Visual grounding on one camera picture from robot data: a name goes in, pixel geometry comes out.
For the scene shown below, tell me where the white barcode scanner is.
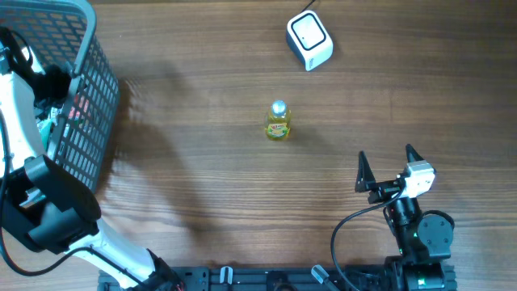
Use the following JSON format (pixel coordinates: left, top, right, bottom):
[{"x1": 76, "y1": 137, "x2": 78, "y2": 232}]
[{"x1": 286, "y1": 10, "x2": 334, "y2": 71}]

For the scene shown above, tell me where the yellow dish soap bottle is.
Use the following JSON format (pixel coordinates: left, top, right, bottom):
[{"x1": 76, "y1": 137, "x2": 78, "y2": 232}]
[{"x1": 264, "y1": 100, "x2": 292, "y2": 141}]

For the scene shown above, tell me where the black camera cable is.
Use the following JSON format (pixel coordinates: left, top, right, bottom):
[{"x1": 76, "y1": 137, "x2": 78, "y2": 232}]
[
  {"x1": 0, "y1": 27, "x2": 134, "y2": 278},
  {"x1": 330, "y1": 177, "x2": 407, "y2": 291}
]

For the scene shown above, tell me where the black right camera cable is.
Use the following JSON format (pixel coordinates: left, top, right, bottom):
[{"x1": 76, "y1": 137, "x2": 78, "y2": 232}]
[{"x1": 330, "y1": 177, "x2": 407, "y2": 291}]

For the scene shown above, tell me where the green 3M product package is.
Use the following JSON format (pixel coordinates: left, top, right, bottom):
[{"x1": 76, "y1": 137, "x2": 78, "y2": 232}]
[{"x1": 37, "y1": 108, "x2": 61, "y2": 150}]

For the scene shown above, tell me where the black left camera cable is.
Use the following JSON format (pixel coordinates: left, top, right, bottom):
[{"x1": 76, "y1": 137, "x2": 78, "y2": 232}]
[{"x1": 0, "y1": 27, "x2": 134, "y2": 278}]

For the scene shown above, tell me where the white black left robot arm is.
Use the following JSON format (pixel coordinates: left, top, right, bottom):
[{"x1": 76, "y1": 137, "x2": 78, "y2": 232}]
[{"x1": 1, "y1": 27, "x2": 185, "y2": 290}]

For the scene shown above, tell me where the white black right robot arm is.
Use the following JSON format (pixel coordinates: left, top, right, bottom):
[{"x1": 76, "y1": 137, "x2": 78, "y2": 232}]
[{"x1": 347, "y1": 144, "x2": 457, "y2": 291}]

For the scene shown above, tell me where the grey plastic shopping basket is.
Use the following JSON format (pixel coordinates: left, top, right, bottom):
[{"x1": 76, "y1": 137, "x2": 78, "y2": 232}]
[{"x1": 1, "y1": 1, "x2": 120, "y2": 190}]

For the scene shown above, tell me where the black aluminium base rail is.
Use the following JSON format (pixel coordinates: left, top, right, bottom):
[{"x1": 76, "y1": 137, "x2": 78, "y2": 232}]
[{"x1": 96, "y1": 264, "x2": 457, "y2": 291}]

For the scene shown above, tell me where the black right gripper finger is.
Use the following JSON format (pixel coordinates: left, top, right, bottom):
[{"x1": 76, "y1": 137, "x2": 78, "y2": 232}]
[
  {"x1": 355, "y1": 151, "x2": 376, "y2": 192},
  {"x1": 406, "y1": 144, "x2": 424, "y2": 162}
]

